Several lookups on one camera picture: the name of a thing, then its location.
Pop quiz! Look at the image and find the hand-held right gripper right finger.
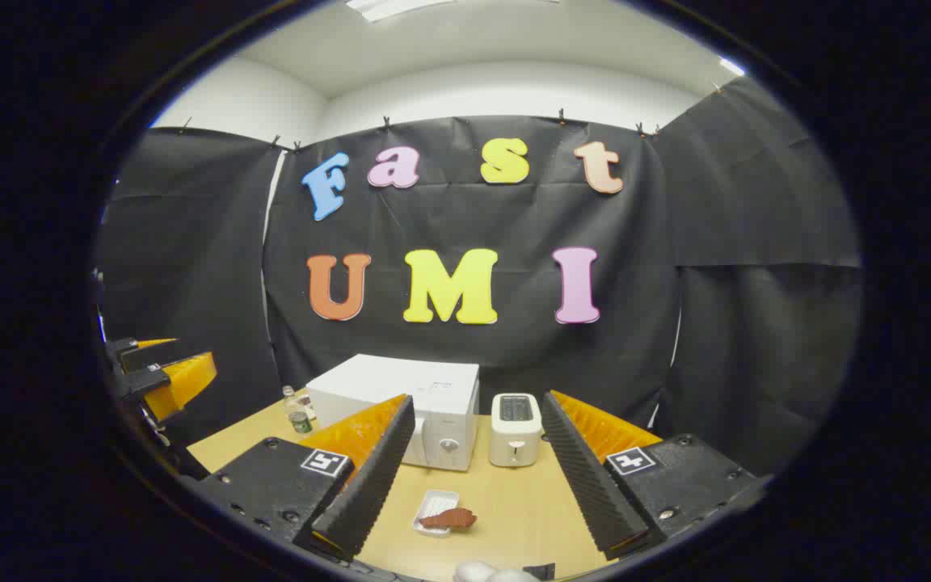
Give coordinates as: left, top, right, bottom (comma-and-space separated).
541, 390, 767, 561

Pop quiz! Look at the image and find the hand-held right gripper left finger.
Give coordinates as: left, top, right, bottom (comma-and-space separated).
187, 394, 416, 563

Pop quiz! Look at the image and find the brown meat piece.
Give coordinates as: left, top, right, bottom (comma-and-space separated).
420, 508, 478, 532

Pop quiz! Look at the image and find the white microwave oven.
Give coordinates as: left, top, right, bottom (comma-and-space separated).
305, 353, 481, 472

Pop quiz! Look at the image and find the white plastic tray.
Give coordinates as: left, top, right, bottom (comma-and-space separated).
412, 489, 461, 538

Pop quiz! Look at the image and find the white toaster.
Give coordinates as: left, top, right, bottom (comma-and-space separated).
488, 393, 544, 468

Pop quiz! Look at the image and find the clear plastic water bottle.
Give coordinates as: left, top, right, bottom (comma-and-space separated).
282, 386, 314, 437

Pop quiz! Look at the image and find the white rounded object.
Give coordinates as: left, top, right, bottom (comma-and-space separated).
453, 561, 543, 582

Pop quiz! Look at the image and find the black backdrop cloth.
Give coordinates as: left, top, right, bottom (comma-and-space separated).
96, 77, 865, 478

